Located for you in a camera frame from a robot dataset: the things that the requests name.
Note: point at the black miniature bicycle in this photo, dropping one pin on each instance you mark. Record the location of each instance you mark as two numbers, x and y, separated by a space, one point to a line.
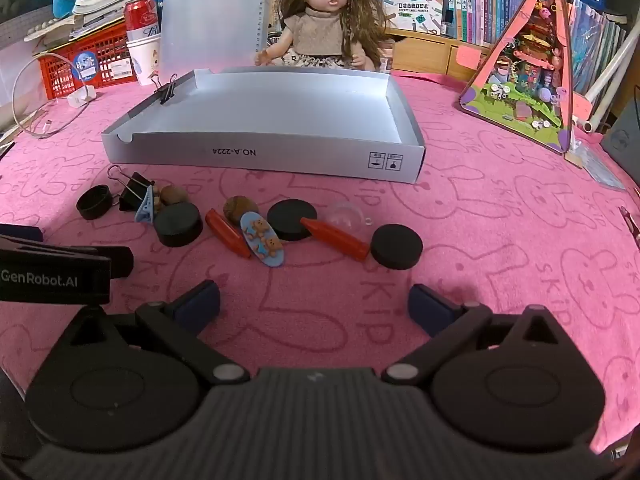
272 40

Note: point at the clear plastic bag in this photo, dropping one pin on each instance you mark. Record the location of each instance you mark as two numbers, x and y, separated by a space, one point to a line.
597 162

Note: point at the small black cap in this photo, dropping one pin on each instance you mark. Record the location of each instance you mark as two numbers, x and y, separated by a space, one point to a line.
95 202

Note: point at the oval blue bear hair clip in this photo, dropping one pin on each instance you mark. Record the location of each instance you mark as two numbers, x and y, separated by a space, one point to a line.
262 240

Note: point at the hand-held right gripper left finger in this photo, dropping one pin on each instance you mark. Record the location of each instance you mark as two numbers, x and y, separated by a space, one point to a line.
201 305

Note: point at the pile of loose books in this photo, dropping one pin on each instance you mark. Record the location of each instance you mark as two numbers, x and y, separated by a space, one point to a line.
100 5

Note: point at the black binder clip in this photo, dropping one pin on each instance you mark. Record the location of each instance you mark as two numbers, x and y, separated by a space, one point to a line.
167 94
132 192

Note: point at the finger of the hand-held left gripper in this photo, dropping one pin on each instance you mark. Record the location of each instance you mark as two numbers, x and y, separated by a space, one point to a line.
20 232
120 262

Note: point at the clear plastic dome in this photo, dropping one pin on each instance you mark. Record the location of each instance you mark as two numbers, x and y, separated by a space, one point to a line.
345 217

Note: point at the dark blue box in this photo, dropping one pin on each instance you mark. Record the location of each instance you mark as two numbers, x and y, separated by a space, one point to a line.
622 140

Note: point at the blue clothes peg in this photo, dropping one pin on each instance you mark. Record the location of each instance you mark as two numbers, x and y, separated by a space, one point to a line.
146 210

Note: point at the grey cardboard box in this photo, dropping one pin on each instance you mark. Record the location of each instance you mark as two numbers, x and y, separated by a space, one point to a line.
280 110

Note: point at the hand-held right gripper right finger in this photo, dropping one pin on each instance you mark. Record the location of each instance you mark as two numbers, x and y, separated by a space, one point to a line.
429 307

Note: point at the red plastic basket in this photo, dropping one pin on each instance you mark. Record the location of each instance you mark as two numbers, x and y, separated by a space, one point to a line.
112 55

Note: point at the wooden drawer organiser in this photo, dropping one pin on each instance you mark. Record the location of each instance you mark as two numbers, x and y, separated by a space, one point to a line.
425 55

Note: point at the translucent clipboard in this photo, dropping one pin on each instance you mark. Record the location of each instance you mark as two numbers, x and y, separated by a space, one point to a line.
210 20

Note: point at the brown walnut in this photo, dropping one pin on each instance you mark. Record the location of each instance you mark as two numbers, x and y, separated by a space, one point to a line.
239 207
173 195

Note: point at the long-haired baby doll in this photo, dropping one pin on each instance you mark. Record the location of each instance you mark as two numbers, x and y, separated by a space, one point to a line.
325 25

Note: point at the red soda can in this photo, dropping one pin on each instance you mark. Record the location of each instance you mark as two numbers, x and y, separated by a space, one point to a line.
141 15

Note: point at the white charger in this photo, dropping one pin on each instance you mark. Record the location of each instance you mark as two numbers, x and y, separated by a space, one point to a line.
80 99

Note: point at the black round disc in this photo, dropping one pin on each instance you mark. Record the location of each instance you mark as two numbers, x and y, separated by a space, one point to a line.
177 225
290 217
397 247

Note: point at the red crayon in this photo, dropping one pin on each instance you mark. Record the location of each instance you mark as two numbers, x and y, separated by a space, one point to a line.
337 237
225 232

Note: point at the pink sticky note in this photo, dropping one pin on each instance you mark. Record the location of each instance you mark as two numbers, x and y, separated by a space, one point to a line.
469 56

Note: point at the white paper cup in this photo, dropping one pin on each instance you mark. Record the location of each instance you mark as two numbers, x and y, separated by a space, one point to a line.
145 60

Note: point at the small jar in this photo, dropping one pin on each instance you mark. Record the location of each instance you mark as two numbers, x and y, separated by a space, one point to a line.
386 57

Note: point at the white pencil-print box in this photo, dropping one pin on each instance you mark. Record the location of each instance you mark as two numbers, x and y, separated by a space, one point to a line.
412 7

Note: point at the white plastic tube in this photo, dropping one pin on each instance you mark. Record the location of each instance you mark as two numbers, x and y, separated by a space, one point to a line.
612 67
605 107

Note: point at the triangular pink dollhouse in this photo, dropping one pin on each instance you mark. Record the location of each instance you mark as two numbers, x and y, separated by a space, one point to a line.
525 70

